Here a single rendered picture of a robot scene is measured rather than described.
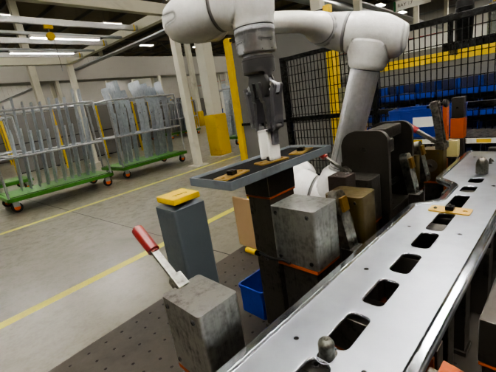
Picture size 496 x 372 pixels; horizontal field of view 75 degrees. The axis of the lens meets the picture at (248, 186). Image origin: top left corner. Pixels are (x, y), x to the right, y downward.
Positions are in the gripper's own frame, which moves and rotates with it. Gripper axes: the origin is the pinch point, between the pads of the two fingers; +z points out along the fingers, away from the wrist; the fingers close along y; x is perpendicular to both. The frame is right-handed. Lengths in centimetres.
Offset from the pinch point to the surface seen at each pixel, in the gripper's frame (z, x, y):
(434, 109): 1, 69, 0
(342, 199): 10.8, 2.5, 20.0
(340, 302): 20.1, -13.2, 33.3
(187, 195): 4.2, -25.3, 8.7
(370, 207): 15.5, 11.8, 19.0
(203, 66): -109, 315, -715
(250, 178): 4.3, -11.8, 9.4
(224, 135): 68, 337, -705
